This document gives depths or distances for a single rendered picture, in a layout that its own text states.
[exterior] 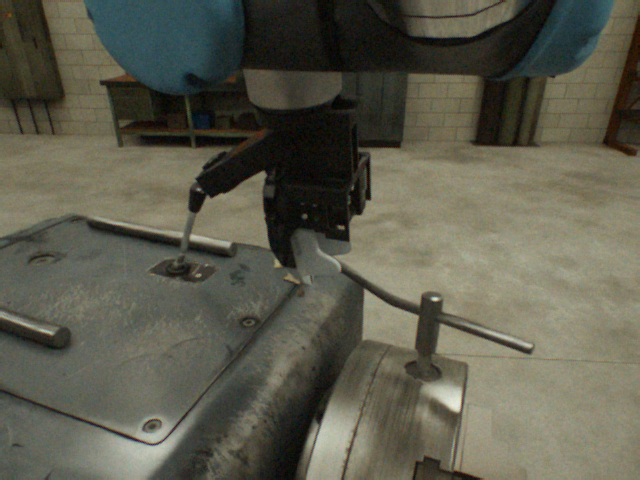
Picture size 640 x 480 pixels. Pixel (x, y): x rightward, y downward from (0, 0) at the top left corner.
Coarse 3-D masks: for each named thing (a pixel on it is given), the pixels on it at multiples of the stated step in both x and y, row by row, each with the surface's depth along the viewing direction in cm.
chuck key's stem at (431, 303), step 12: (432, 300) 45; (420, 312) 46; (432, 312) 45; (420, 324) 46; (432, 324) 46; (420, 336) 46; (432, 336) 46; (420, 348) 47; (432, 348) 46; (420, 360) 47; (420, 372) 48
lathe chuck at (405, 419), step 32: (416, 352) 53; (384, 384) 46; (416, 384) 46; (448, 384) 46; (384, 416) 43; (416, 416) 43; (448, 416) 42; (352, 448) 41; (384, 448) 41; (416, 448) 41; (448, 448) 40
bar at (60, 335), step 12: (0, 312) 50; (12, 312) 50; (0, 324) 50; (12, 324) 49; (24, 324) 49; (36, 324) 48; (48, 324) 48; (24, 336) 49; (36, 336) 48; (48, 336) 47; (60, 336) 48
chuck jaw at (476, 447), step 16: (464, 416) 59; (480, 416) 59; (464, 432) 57; (480, 432) 57; (464, 448) 55; (480, 448) 55; (496, 448) 55; (464, 464) 53; (480, 464) 53; (496, 464) 53
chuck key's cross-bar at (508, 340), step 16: (352, 272) 52; (368, 288) 50; (400, 304) 48; (416, 304) 47; (448, 320) 45; (464, 320) 44; (480, 336) 43; (496, 336) 42; (512, 336) 41; (528, 352) 40
